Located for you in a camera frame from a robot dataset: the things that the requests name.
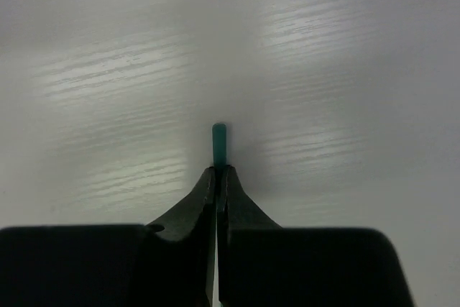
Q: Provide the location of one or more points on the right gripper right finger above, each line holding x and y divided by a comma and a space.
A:
261, 263

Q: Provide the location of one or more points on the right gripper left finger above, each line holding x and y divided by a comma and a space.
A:
167, 262

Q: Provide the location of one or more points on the teal chopstick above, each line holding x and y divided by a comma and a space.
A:
219, 142

